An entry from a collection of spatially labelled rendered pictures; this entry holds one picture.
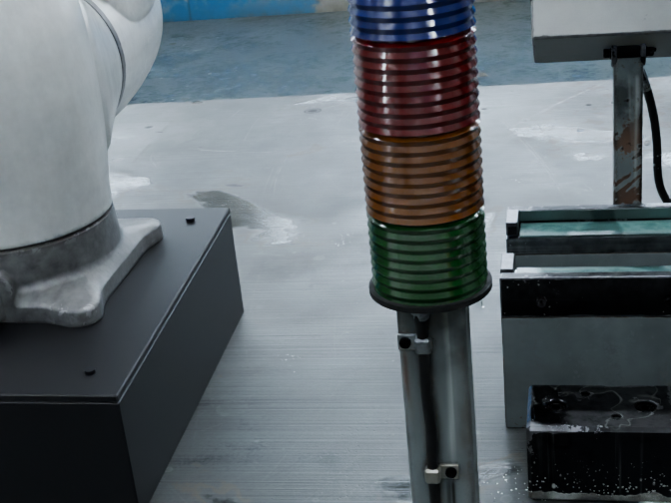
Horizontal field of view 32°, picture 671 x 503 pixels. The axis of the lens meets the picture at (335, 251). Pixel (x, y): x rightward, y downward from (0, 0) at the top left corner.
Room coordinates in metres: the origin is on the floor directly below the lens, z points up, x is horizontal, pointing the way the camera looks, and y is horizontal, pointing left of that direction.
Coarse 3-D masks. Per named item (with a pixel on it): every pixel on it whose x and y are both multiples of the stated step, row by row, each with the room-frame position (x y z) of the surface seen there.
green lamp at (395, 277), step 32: (384, 224) 0.53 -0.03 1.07; (448, 224) 0.52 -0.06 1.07; (480, 224) 0.53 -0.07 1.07; (384, 256) 0.53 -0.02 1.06; (416, 256) 0.52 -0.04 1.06; (448, 256) 0.52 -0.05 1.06; (480, 256) 0.53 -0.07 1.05; (384, 288) 0.53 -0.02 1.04; (416, 288) 0.52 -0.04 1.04; (448, 288) 0.52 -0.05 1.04; (480, 288) 0.53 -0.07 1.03
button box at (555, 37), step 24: (552, 0) 1.02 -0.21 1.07; (576, 0) 1.02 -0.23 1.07; (600, 0) 1.01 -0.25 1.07; (624, 0) 1.01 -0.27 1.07; (648, 0) 1.00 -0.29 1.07; (552, 24) 1.01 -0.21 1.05; (576, 24) 1.01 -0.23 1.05; (600, 24) 1.00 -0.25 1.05; (624, 24) 1.00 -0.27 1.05; (648, 24) 0.99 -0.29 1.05; (552, 48) 1.03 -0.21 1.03; (576, 48) 1.02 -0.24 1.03; (600, 48) 1.02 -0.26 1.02
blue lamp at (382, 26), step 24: (360, 0) 0.53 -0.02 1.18; (384, 0) 0.52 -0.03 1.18; (408, 0) 0.52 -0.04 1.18; (432, 0) 0.52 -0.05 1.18; (456, 0) 0.52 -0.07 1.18; (360, 24) 0.53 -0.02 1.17; (384, 24) 0.52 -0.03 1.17; (408, 24) 0.52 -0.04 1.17; (432, 24) 0.52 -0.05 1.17; (456, 24) 0.52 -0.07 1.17
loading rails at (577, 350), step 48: (528, 240) 0.86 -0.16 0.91; (576, 240) 0.85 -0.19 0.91; (624, 240) 0.84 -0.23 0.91; (528, 288) 0.76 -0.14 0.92; (576, 288) 0.75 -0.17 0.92; (624, 288) 0.74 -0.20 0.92; (528, 336) 0.76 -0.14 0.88; (576, 336) 0.75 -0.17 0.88; (624, 336) 0.74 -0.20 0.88; (528, 384) 0.76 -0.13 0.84; (576, 384) 0.75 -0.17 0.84; (624, 384) 0.74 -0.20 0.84
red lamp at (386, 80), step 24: (360, 48) 0.53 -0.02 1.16; (384, 48) 0.52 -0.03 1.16; (408, 48) 0.52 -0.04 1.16; (432, 48) 0.52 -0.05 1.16; (456, 48) 0.52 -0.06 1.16; (360, 72) 0.53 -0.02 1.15; (384, 72) 0.52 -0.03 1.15; (408, 72) 0.52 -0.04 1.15; (432, 72) 0.52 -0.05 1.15; (456, 72) 0.52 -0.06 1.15; (360, 96) 0.53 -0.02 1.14; (384, 96) 0.52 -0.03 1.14; (408, 96) 0.52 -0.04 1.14; (432, 96) 0.52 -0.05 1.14; (456, 96) 0.52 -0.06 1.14; (360, 120) 0.54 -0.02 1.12; (384, 120) 0.52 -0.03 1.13; (408, 120) 0.52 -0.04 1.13; (432, 120) 0.52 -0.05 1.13; (456, 120) 0.52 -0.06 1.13
